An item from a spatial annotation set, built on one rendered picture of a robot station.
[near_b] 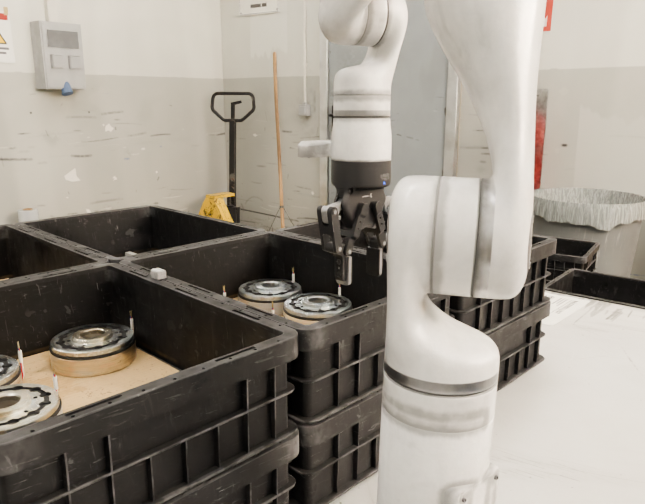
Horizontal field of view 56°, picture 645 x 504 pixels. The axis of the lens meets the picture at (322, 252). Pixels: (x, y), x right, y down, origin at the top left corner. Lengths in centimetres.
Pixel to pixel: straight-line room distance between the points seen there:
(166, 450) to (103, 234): 84
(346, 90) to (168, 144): 420
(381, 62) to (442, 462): 46
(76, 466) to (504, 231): 37
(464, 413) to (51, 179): 407
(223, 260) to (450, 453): 62
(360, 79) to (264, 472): 44
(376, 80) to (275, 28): 413
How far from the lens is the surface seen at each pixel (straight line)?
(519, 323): 102
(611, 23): 366
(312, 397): 67
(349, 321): 66
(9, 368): 79
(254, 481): 66
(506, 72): 47
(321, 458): 72
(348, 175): 74
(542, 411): 101
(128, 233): 138
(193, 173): 507
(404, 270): 45
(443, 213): 44
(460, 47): 48
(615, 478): 89
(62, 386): 80
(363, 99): 74
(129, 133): 471
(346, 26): 73
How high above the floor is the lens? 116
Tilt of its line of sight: 14 degrees down
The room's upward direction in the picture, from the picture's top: straight up
